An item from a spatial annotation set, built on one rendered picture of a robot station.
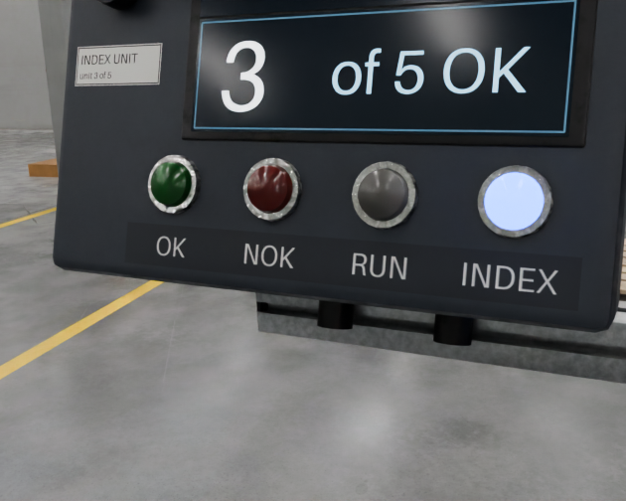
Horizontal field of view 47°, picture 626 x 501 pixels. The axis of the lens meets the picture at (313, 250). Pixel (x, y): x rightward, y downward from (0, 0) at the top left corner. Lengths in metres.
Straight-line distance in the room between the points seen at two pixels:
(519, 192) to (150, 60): 0.18
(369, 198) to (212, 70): 0.10
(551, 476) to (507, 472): 0.12
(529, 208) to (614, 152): 0.03
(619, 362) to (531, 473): 1.92
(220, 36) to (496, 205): 0.14
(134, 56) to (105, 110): 0.03
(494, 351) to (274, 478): 1.86
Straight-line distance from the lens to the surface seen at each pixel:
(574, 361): 0.35
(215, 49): 0.33
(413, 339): 0.36
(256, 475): 2.21
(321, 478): 2.18
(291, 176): 0.30
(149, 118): 0.34
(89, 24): 0.38
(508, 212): 0.26
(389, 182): 0.28
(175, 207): 0.33
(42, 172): 8.85
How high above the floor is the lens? 1.17
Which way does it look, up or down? 15 degrees down
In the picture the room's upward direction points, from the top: 2 degrees counter-clockwise
